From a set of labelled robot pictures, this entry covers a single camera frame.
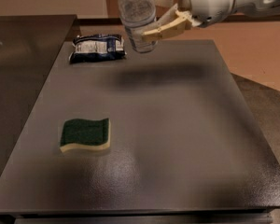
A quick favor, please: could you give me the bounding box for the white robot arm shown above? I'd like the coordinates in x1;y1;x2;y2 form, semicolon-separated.
141;0;280;41

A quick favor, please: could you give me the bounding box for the blue white snack bag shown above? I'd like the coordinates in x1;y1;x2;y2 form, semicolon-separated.
69;34;126;64

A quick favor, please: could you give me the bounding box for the clear plastic water bottle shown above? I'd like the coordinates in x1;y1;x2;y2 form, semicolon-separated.
118;0;156;53

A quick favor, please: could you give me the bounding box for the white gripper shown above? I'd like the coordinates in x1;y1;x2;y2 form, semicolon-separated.
142;0;235;42

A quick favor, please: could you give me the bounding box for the green yellow sponge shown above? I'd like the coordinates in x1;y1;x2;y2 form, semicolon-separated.
60;119;111;152

